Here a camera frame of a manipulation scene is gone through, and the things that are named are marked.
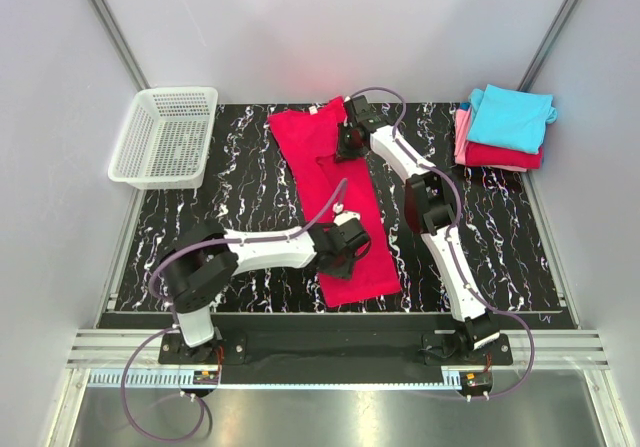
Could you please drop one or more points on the black marbled table mat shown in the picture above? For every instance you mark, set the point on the black marbled table mat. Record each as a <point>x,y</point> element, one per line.
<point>248,186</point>

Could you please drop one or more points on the folded cyan t-shirt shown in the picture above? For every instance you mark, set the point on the folded cyan t-shirt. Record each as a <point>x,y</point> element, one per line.
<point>510,119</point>

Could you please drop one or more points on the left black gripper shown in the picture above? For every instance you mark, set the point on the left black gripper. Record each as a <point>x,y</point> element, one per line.
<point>344,271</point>

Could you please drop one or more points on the white plastic perforated basket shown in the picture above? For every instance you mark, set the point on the white plastic perforated basket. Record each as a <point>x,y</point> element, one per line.
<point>165,139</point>

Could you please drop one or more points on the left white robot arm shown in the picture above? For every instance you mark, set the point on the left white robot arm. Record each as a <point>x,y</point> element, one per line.
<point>202,264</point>

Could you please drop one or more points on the folded red t-shirt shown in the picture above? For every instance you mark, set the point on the folded red t-shirt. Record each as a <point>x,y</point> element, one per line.
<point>480,155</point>

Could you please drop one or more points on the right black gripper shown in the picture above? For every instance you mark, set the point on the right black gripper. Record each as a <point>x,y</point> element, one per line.
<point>341,154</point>

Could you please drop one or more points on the folded pink t-shirt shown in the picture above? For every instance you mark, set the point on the folded pink t-shirt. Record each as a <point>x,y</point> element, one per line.
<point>462,128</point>

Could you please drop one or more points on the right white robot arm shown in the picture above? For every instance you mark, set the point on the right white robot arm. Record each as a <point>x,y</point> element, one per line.
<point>433,211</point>

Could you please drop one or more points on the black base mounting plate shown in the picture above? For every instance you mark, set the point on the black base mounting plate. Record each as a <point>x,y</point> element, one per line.
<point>380,366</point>

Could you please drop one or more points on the aluminium extrusion rail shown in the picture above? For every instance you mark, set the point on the aluminium extrusion rail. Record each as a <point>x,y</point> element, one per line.
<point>550,349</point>

